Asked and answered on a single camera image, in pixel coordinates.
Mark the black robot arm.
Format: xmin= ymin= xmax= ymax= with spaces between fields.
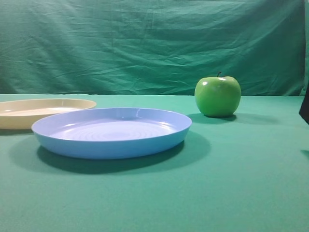
xmin=299 ymin=86 xmax=309 ymax=124

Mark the blue plate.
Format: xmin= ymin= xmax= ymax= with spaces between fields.
xmin=31 ymin=108 xmax=192 ymax=160

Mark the yellow plate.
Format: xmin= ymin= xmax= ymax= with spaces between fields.
xmin=0 ymin=99 xmax=97 ymax=130

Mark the green apple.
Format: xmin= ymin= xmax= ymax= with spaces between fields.
xmin=194 ymin=74 xmax=241 ymax=117

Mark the green tablecloth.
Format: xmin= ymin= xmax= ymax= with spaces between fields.
xmin=0 ymin=95 xmax=309 ymax=232

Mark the green backdrop cloth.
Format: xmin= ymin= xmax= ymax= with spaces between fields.
xmin=0 ymin=0 xmax=309 ymax=96

